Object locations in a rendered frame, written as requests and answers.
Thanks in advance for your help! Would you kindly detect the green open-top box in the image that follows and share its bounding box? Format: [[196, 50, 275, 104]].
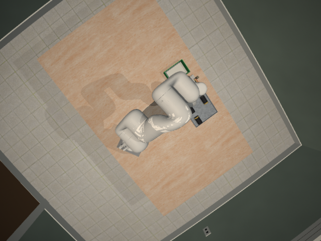
[[164, 60, 190, 78]]

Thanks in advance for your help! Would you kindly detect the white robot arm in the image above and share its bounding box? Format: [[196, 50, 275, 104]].
[[115, 71, 207, 153]]

